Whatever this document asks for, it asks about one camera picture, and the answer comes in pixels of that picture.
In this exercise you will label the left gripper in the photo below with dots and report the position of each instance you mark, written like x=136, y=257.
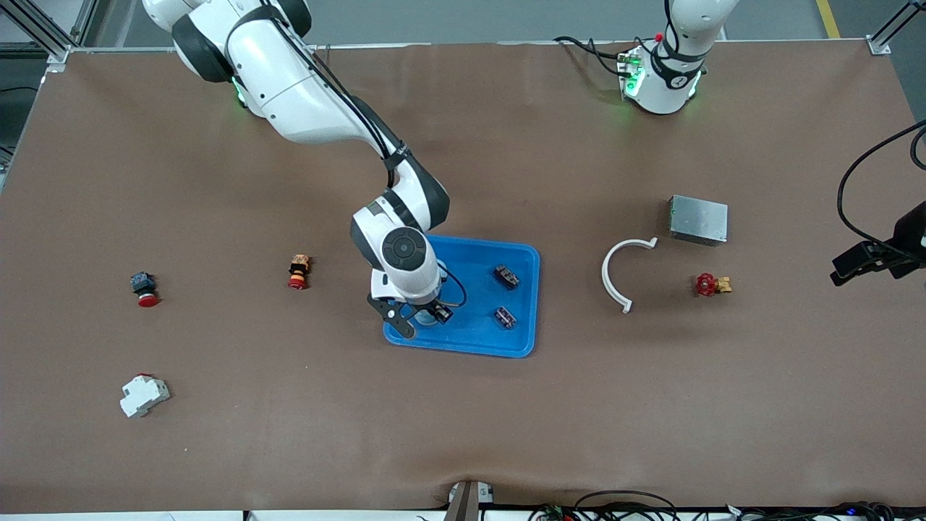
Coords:
x=906, y=244

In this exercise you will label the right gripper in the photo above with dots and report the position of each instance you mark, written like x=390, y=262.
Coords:
x=432, y=309

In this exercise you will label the blue bell with scratches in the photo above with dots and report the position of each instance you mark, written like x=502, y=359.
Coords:
x=425, y=319

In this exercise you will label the dark electrolytic capacitor block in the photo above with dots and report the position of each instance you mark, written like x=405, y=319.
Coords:
x=505, y=317
x=506, y=276

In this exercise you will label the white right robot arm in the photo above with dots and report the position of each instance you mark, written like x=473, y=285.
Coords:
x=289, y=94

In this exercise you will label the blue plastic tray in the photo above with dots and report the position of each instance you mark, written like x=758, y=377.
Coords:
x=477, y=336

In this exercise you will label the red yellow emergency stop button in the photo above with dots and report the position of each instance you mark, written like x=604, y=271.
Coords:
x=298, y=269

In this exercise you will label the metal power supply box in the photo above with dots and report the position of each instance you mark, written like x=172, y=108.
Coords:
x=698, y=219

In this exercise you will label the white curved pipe clamp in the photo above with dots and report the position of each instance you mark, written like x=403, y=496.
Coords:
x=605, y=276

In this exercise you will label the white circuit breaker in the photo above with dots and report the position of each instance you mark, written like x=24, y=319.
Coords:
x=143, y=396

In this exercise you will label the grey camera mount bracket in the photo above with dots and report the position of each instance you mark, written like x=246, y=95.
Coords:
x=466, y=506

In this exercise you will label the red push button switch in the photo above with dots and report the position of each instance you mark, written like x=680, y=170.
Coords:
x=145, y=286

